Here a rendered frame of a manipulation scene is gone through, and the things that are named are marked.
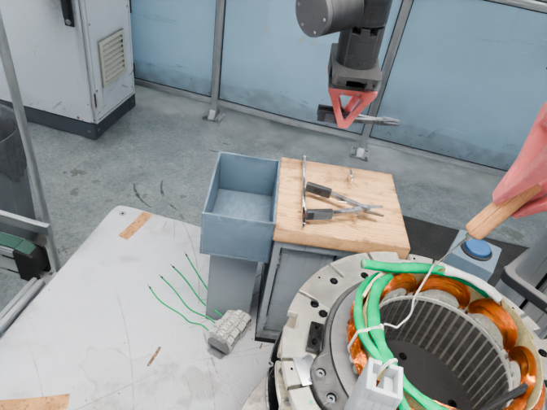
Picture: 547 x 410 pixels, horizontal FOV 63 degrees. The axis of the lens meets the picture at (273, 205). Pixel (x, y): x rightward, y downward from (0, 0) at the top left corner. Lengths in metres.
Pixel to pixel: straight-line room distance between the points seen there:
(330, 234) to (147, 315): 0.40
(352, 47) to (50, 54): 2.22
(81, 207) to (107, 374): 1.58
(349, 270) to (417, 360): 0.14
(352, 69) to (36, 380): 0.68
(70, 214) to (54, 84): 0.80
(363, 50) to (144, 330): 0.60
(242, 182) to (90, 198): 1.63
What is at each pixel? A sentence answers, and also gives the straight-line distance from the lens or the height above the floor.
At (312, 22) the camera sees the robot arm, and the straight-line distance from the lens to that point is 0.56.
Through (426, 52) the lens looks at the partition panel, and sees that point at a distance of 2.69.
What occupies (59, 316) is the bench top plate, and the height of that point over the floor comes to 0.78.
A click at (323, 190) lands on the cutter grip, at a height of 1.09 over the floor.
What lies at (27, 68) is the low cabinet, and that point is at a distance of 2.84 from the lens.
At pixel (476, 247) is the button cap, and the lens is 0.77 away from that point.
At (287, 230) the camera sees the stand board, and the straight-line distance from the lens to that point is 0.64.
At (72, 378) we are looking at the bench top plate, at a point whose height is 0.78.
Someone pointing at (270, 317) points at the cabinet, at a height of 0.85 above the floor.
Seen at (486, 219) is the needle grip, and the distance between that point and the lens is 0.38.
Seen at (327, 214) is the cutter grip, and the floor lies 1.09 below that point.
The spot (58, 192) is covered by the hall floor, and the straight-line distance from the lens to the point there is 2.45.
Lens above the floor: 1.49
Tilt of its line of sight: 39 degrees down
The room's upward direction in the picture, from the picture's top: 11 degrees clockwise
